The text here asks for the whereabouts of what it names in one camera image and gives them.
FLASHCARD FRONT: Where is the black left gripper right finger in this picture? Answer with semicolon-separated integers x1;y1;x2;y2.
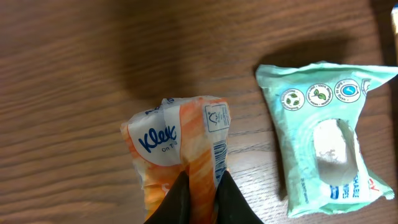
216;170;263;224

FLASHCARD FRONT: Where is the teal wet wipes pack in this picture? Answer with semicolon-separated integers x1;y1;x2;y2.
256;62;397;218

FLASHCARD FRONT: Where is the orange Kleenex tissue pack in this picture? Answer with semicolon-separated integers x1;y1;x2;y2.
121;96;231;223

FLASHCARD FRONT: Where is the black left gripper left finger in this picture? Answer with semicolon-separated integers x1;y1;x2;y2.
144;171;190;224

